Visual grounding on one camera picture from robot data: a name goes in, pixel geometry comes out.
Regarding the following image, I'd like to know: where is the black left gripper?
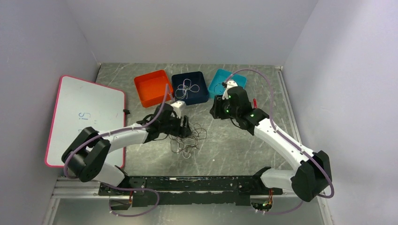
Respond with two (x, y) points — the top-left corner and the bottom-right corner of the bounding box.
(160, 112), (192, 138)

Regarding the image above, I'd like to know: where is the dark brown thin cable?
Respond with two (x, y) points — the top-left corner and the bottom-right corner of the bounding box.
(169, 122), (208, 156)

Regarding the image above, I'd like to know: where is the white thin cable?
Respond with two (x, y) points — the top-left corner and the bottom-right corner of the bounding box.
(178, 136), (199, 159)
(175, 79), (200, 101)

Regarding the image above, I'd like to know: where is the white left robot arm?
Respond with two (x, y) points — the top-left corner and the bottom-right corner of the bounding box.
(61, 101), (191, 195)

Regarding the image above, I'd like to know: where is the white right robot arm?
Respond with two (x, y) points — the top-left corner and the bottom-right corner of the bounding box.
(210, 86), (332, 202)

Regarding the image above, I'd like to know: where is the teal plastic bin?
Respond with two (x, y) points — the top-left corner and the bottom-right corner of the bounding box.
(208, 69), (247, 100)

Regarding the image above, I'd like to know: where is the dark blue plastic bin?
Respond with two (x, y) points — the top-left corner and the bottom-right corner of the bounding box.
(171, 71), (209, 105)

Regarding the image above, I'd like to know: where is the orange plastic bin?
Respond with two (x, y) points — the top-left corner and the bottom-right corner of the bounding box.
(134, 70), (174, 108)

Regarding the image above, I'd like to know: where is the pink framed whiteboard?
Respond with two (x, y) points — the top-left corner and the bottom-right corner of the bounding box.
(45, 75), (126, 168)

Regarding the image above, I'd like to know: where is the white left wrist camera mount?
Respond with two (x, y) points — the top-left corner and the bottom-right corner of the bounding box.
(171, 100), (186, 118)

